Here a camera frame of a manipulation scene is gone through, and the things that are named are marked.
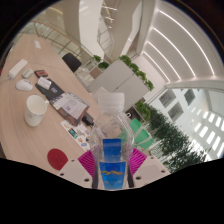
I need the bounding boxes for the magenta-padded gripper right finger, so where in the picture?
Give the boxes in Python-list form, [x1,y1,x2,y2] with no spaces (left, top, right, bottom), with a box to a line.
[127,147,172,189]

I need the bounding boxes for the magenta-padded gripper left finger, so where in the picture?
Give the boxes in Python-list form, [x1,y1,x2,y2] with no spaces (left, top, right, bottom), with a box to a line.
[57,149,98,190]

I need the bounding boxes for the clear blue-labelled water bottle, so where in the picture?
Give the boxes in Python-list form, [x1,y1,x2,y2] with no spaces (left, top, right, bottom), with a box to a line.
[88,92,135,191]

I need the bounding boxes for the flat round red coaster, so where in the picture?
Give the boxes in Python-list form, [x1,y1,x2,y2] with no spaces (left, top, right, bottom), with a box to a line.
[46,148,69,172]

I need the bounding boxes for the row of green hedge plants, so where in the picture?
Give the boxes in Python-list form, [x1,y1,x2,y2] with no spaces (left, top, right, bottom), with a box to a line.
[134,99,208,174]

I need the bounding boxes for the printed booklet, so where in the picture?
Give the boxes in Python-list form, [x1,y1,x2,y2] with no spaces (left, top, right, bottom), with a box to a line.
[53,92,91,126]

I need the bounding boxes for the white paper cup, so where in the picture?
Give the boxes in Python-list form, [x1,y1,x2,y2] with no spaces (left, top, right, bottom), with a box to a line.
[24,94,50,127]

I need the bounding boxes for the black folder with white card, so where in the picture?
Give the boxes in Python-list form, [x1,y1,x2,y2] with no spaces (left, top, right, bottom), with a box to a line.
[35,77,66,101]

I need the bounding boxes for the white cabinet topped with plants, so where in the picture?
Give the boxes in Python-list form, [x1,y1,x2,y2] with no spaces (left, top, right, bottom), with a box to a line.
[87,54,155,113]

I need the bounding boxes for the white computer mouse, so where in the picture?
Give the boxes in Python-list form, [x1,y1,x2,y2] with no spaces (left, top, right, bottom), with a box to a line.
[15,78,34,92]

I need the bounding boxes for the small red and black box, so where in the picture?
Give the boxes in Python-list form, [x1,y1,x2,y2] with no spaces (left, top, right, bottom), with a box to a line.
[34,69,49,79]

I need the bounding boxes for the small grey device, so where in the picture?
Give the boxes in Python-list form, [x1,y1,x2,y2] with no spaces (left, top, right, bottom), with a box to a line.
[21,68,35,80]

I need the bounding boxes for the black chair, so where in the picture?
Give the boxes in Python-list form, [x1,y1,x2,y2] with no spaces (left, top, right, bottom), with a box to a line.
[61,52,83,74]

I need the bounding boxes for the low planter with green plants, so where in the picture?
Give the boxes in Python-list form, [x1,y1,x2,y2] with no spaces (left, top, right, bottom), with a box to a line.
[90,54,110,72]

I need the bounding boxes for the white power strip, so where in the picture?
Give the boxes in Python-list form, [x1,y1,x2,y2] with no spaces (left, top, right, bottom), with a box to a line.
[7,58,29,80]

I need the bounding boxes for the ceiling strip lights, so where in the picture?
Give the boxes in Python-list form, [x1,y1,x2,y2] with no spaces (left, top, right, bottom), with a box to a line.
[143,9,216,81]

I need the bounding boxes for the glass balustrade railing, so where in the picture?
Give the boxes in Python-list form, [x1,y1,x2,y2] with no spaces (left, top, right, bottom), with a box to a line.
[31,19,98,64]

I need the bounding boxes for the white paper slip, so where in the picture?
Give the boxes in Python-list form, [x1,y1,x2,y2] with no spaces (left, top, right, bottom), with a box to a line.
[33,39,43,50]

